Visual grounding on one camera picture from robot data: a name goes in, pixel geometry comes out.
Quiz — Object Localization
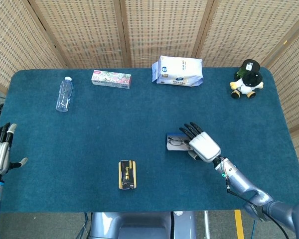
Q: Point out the blue cables under table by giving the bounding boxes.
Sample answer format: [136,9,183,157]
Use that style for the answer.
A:
[76,212,93,239]

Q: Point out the white tissue pack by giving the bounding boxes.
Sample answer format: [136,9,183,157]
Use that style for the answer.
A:
[151,55,204,87]

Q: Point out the black box with gold characters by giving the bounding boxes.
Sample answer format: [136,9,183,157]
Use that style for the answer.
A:
[119,160,135,190]

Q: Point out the clear plastic water bottle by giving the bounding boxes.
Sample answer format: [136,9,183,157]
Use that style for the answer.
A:
[55,76,74,113]

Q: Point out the floral toothpaste box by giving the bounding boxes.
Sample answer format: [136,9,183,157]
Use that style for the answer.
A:
[91,70,133,90]

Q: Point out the black eyeglasses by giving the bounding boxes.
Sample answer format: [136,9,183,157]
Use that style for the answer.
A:
[167,136,191,147]

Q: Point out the blue glasses case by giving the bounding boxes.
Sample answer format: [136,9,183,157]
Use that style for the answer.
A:
[166,132,194,152]

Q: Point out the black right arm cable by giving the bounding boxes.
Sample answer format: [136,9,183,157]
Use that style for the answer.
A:
[220,159,290,239]

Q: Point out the yellow floor tape strip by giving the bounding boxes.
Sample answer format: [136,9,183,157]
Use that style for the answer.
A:
[234,210,245,239]

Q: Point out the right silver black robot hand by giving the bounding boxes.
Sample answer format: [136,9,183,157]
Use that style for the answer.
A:
[178,121,222,163]

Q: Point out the grey-blue robot torso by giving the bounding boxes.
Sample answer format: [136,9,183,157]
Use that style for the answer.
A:
[89,211,197,239]

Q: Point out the yellow sponge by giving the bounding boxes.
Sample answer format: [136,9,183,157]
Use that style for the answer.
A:
[118,160,138,190]

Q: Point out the blue felt table mat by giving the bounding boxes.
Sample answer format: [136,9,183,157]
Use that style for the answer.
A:
[0,66,299,214]

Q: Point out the woven bamboo folding screen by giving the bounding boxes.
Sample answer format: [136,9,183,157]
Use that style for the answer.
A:
[0,0,299,180]

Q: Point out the black white plush toy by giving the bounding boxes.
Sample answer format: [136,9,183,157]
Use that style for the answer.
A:
[229,72,265,100]

